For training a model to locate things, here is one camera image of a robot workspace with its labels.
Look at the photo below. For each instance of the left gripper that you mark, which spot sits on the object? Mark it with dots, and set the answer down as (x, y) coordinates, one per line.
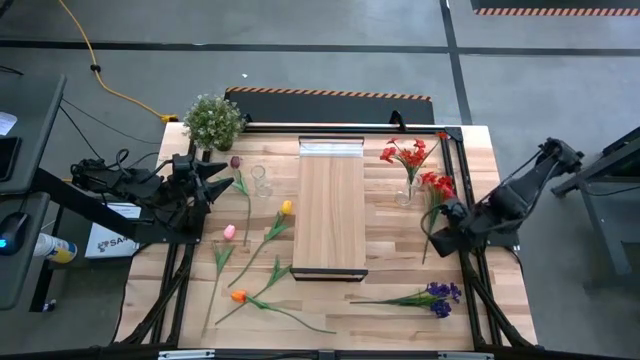
(184, 182)

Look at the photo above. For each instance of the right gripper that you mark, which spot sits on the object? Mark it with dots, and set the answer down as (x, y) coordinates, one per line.
(450, 240)

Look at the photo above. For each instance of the maroon artificial tulip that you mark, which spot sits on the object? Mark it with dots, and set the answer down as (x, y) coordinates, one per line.
(235, 161)

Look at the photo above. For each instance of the pink artificial tulip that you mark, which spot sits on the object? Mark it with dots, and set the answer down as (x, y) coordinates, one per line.
(229, 231)

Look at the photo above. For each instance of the red artificial flower bunch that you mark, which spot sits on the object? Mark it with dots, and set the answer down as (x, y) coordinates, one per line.
(412, 157)
(439, 185)

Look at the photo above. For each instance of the purple artificial flower bunch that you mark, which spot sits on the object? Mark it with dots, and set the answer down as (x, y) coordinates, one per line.
(440, 297)

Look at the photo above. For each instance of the yellow artificial tulip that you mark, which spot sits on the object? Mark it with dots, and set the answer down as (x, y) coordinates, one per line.
(286, 206)

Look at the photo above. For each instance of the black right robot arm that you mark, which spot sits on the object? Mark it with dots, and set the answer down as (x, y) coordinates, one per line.
(520, 192)

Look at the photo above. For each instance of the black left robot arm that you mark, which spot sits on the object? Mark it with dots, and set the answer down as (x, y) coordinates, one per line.
(125, 182)

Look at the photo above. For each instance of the clear glass vase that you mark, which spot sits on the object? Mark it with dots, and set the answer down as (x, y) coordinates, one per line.
(406, 195)
(261, 182)

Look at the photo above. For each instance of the potted green plant white blossoms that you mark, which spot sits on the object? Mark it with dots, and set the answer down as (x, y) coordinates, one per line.
(214, 122)

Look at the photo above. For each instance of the red artificial tulip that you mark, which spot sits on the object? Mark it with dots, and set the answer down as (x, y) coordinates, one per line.
(278, 272)

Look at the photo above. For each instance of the orange artificial tulip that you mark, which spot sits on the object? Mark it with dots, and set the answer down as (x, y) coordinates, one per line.
(239, 296)

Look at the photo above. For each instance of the white printed cardboard box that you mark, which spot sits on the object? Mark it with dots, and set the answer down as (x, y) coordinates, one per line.
(110, 245)

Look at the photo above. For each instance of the black mat orange striped edge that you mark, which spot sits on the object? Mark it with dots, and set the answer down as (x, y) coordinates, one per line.
(550, 5)
(325, 107)

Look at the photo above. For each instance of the black diagonal beam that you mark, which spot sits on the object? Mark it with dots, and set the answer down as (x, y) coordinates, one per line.
(75, 200)

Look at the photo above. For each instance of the dark metal bench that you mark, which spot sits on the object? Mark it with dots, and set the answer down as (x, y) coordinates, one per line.
(615, 240)

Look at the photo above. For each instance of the white yellow spray bottle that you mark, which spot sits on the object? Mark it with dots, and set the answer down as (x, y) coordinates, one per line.
(55, 248)

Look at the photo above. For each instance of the black desk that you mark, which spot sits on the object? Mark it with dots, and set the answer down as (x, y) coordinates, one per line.
(35, 125)
(20, 280)

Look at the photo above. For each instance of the black front crossbeam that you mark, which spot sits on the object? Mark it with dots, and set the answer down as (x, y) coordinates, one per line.
(275, 356)

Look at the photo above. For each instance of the black smartphone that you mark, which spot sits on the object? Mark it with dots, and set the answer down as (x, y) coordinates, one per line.
(7, 157)

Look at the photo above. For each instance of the black computer mouse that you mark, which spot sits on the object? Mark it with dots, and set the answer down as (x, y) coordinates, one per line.
(12, 232)

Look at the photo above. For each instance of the white paper sheet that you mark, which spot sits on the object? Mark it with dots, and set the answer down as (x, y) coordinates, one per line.
(5, 122)

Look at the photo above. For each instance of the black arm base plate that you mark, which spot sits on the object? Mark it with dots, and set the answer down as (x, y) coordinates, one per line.
(160, 238)
(507, 240)

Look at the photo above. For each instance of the black aluminium table frame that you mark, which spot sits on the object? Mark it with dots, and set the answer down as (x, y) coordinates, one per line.
(280, 129)

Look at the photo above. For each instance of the silver metal bracket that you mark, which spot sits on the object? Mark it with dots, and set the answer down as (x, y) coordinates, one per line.
(465, 356)
(185, 355)

